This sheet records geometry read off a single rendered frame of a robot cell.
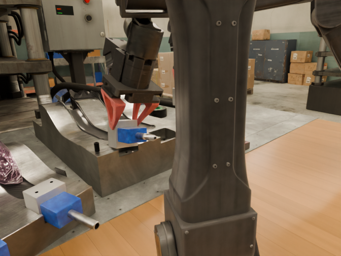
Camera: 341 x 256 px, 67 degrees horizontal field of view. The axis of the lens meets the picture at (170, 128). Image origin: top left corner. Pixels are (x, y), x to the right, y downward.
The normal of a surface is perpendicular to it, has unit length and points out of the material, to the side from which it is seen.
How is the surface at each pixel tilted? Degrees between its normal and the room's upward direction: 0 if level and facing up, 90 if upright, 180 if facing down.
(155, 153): 90
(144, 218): 0
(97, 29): 90
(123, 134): 81
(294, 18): 90
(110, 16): 90
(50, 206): 0
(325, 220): 0
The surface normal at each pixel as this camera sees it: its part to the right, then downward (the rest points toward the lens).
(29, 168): 0.36, -0.78
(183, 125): -0.95, 0.12
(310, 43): -0.83, 0.20
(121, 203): -0.03, -0.95
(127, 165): 0.65, 0.22
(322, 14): -0.36, 0.30
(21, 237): 0.84, 0.15
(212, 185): 0.26, 0.26
